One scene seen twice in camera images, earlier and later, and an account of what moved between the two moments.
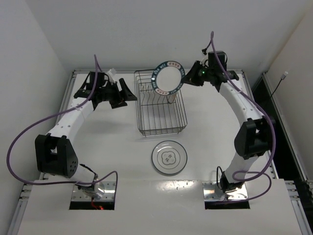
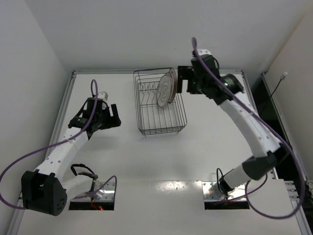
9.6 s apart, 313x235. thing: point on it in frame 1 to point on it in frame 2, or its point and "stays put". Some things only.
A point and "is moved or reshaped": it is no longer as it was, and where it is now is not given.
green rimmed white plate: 167,78 is moved or reshaped
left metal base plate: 104,191 stays put
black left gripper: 117,93 to 107,120
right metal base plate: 212,191 stays put
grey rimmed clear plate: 169,157 to 164,91
